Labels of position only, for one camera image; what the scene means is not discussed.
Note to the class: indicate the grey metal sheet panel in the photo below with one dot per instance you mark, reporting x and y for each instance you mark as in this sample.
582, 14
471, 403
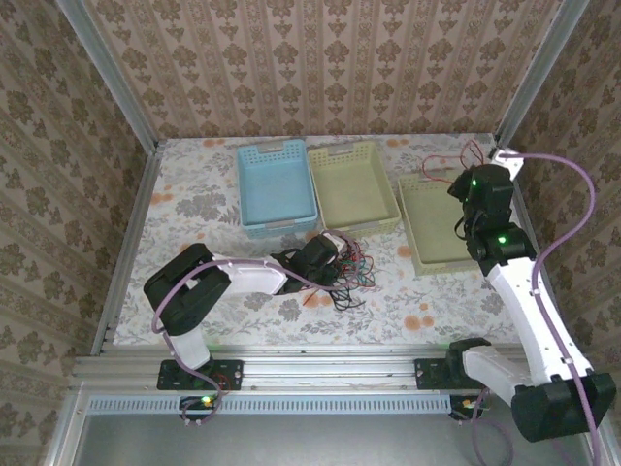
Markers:
315, 442

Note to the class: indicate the aluminium front rail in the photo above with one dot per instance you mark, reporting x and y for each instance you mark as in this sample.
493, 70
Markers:
330, 371

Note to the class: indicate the blue plastic basket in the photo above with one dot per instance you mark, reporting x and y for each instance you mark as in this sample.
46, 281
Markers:
276, 189

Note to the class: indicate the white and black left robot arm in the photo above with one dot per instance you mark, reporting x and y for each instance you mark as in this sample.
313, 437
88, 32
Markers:
252, 276

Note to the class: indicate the pale yellow plastic basket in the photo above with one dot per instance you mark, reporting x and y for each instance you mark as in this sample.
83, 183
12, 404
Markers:
432, 228
354, 189

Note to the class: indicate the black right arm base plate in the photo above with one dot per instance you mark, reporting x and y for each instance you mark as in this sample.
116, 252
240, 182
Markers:
427, 374

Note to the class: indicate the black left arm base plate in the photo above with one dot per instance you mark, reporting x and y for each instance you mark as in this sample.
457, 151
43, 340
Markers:
233, 374

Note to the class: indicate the small black control board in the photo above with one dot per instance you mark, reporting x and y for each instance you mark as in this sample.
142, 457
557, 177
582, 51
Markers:
201, 402
466, 405

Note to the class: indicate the floral table cover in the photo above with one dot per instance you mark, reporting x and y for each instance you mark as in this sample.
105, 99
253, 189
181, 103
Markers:
194, 194

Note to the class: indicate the aluminium frame post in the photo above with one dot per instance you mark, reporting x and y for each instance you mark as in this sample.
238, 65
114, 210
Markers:
538, 73
114, 77

